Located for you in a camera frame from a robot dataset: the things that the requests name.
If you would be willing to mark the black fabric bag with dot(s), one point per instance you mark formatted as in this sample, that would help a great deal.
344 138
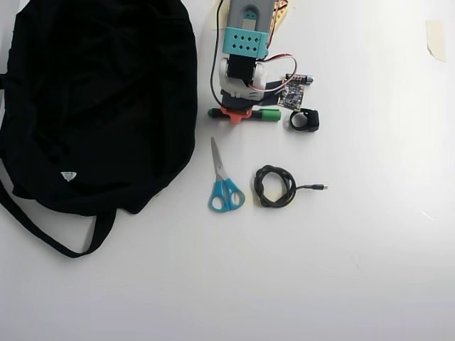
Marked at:
89 106

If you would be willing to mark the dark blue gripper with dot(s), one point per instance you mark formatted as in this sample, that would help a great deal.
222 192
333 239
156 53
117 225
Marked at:
237 114

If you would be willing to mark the black AA battery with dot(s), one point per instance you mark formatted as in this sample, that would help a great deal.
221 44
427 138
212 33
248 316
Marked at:
306 78

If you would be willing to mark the green marker black barrel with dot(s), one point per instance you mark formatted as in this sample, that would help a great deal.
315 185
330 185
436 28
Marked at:
272 115

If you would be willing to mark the beige masking tape piece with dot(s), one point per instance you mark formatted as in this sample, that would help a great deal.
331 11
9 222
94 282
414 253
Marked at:
214 16
436 39

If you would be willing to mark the white grey teal robot arm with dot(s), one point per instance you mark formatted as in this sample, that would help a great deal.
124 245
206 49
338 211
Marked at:
245 42

